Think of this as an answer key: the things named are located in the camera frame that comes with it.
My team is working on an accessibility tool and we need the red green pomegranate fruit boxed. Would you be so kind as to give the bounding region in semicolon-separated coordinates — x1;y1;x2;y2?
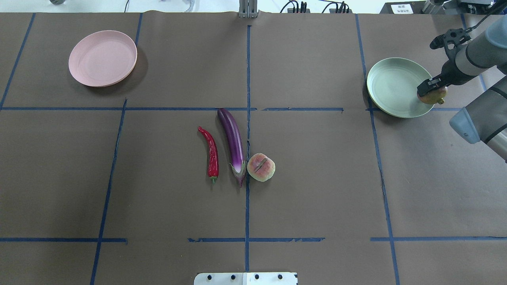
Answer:
417;87;448;105

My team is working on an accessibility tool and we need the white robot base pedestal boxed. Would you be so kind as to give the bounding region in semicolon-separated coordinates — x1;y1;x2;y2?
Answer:
194;272;299;285

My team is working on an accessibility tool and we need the red chili pepper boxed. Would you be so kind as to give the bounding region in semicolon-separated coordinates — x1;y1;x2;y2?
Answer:
198;126;219;184

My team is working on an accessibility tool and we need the pink plate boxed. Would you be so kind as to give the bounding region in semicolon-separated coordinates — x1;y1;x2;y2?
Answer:
68;30;138;88

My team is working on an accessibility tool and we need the aluminium frame post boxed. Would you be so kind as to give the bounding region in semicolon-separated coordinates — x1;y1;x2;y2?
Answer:
238;0;259;19

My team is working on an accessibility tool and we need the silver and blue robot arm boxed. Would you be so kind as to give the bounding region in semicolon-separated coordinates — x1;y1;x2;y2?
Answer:
417;16;507;160

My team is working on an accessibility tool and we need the purple eggplant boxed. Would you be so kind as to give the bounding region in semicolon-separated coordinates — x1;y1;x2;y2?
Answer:
217;108;247;188

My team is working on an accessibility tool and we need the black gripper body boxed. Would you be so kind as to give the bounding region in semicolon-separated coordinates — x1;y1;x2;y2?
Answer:
428;60;476;89

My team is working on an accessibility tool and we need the white label card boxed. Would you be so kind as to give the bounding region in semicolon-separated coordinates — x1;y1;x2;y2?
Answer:
391;2;414;15

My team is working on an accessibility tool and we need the peach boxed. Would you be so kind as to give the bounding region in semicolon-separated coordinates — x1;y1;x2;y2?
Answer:
247;153;276;182

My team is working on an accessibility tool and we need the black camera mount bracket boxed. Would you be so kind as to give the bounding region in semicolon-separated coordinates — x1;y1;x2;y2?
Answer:
429;28;471;60

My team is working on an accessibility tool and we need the light green plate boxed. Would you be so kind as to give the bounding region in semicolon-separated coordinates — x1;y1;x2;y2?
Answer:
366;57;433;118

